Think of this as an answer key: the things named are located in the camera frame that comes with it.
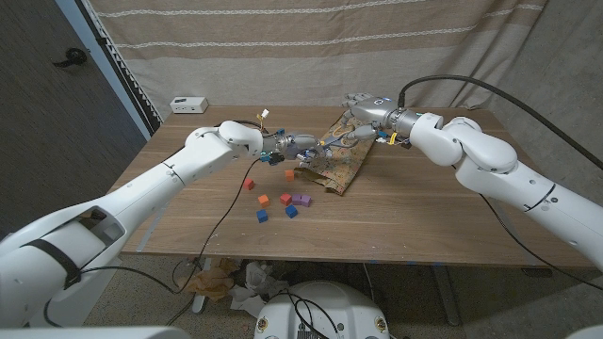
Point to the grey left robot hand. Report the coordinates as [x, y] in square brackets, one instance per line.
[297, 146]

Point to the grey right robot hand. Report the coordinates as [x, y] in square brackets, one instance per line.
[377, 110]

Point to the floral brown wrapping paper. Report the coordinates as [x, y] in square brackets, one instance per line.
[344, 165]

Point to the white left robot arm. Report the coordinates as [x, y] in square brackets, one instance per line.
[141, 193]

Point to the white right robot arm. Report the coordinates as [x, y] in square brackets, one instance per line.
[485, 155]

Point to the crumpled white paper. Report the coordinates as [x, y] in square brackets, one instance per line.
[256, 282]

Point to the crumpled brown paper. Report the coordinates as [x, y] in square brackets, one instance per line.
[207, 282]

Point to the orange foam cube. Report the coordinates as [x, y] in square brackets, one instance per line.
[264, 201]
[289, 175]

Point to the red foam cube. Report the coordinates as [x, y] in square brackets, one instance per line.
[285, 198]
[248, 183]

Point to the blue foam cube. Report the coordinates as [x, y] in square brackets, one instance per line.
[291, 211]
[262, 215]

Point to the beige striped curtain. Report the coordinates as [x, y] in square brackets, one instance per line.
[301, 56]

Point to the white power strip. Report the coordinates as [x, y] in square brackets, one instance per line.
[188, 105]

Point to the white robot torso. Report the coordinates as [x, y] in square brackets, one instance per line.
[344, 306]

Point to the metal table leg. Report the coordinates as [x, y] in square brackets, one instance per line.
[447, 296]
[200, 301]

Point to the dark wooden door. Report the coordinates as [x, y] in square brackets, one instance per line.
[47, 117]

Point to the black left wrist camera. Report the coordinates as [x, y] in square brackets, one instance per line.
[275, 158]

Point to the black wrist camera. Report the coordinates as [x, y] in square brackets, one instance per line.
[406, 144]
[275, 158]

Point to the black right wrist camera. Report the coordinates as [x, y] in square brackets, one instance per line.
[406, 144]

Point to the black backdrop frame bar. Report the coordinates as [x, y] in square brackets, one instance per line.
[123, 77]

